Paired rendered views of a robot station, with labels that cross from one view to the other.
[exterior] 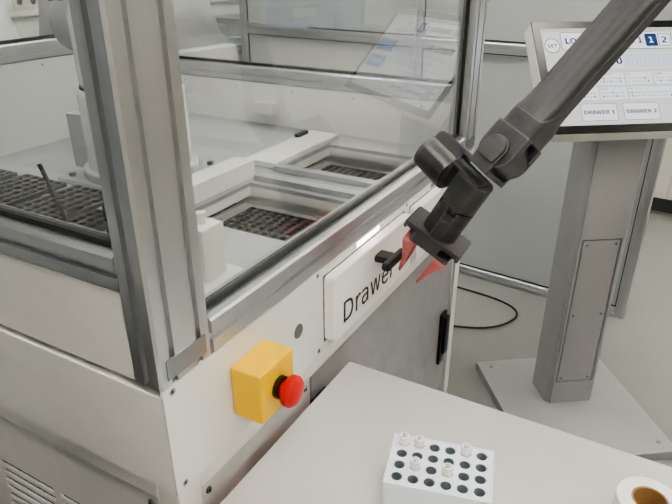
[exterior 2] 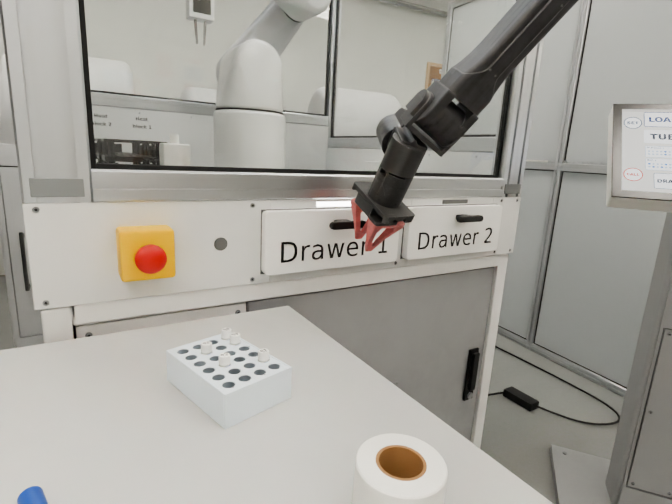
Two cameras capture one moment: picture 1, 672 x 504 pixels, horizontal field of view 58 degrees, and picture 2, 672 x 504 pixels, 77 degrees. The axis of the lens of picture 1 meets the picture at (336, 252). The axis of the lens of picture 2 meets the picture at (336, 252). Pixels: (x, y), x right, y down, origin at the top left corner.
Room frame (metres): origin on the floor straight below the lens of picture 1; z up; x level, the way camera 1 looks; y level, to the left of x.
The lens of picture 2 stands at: (0.22, -0.43, 1.03)
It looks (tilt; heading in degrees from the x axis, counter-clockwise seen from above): 13 degrees down; 28
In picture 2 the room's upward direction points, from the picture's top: 3 degrees clockwise
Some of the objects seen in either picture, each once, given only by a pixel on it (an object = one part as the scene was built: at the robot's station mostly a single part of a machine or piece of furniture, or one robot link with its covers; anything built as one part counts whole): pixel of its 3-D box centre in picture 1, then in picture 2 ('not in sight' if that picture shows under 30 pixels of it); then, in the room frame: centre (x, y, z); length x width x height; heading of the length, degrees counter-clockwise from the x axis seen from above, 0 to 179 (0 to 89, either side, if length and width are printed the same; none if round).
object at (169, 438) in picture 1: (170, 211); (259, 205); (1.18, 0.34, 0.87); 1.02 x 0.95 x 0.14; 151
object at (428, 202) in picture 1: (439, 210); (455, 230); (1.18, -0.22, 0.87); 0.29 x 0.02 x 0.11; 151
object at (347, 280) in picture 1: (372, 271); (336, 238); (0.91, -0.06, 0.87); 0.29 x 0.02 x 0.11; 151
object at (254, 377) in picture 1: (265, 381); (146, 252); (0.61, 0.09, 0.88); 0.07 x 0.05 x 0.07; 151
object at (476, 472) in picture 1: (438, 477); (227, 373); (0.55, -0.12, 0.78); 0.12 x 0.08 x 0.04; 75
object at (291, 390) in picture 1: (288, 389); (150, 258); (0.59, 0.06, 0.88); 0.04 x 0.03 x 0.04; 151
